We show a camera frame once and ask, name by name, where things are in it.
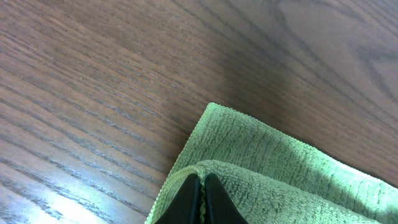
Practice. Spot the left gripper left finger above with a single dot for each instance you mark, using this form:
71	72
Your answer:
185	207

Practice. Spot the lime green microfiber cloth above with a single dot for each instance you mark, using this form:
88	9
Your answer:
274	178

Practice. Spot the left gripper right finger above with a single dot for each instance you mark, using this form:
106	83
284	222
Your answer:
220	209

